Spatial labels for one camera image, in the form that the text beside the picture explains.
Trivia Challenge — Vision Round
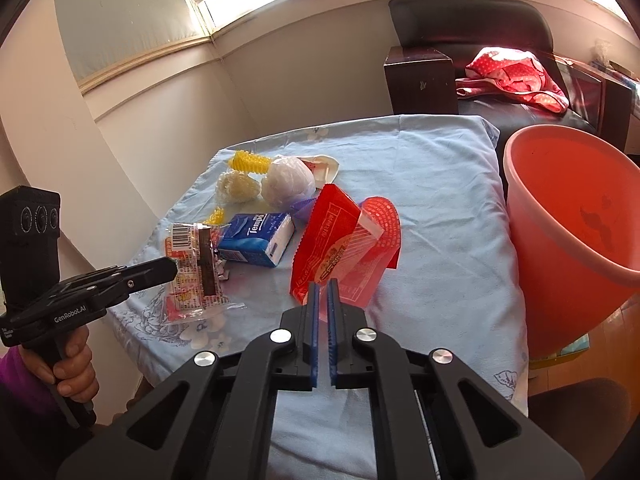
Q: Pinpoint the white foam fruit net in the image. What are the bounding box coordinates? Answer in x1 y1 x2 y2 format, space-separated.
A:
216 170 260 205

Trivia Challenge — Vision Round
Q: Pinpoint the yellow foam fruit net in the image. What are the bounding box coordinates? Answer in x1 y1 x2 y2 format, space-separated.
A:
228 150 272 174

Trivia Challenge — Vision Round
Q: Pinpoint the red polka dot cloth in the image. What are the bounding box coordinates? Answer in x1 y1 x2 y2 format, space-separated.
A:
456 47 570 114

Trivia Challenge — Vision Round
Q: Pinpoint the orange plastic bucket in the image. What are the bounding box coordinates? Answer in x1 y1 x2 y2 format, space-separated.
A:
503 126 639 360

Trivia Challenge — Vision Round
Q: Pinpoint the red snack wrapper bag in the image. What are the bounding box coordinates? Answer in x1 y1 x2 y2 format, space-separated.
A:
290 184 401 309

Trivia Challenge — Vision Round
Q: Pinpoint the purple face mask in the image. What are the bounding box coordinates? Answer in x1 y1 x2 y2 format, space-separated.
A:
288 196 317 223

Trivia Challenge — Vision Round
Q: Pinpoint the small yellow foam net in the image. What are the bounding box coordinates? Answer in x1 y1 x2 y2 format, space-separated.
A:
203 207 224 226

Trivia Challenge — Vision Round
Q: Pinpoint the white red paper cup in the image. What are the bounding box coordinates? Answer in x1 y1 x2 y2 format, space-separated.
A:
298 155 340 190

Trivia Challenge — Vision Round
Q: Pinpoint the light blue floral cloth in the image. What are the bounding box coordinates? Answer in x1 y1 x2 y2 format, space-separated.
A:
106 115 528 479

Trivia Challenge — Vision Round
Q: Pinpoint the person's left hand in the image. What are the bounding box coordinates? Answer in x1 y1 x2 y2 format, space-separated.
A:
18 325 100 404

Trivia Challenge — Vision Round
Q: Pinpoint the purple sleeve left forearm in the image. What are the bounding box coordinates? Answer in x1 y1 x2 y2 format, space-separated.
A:
0 347 58 415

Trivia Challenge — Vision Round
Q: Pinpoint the blue Tempo tissue pack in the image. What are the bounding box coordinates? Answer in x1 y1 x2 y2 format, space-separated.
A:
217 212 295 268

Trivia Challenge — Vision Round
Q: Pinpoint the white plastic bag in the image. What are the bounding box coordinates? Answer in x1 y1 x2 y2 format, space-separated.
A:
260 156 316 210

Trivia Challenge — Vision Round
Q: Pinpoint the black leather sofa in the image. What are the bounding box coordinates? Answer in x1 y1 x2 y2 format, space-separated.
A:
388 0 632 150

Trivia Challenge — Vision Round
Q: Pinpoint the dark wooden sofa armrest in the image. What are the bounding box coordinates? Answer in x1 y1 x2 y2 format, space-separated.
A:
384 47 458 115

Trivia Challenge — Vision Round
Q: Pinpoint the clear barcode snack wrapper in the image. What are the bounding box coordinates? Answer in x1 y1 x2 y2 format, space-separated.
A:
164 223 244 324

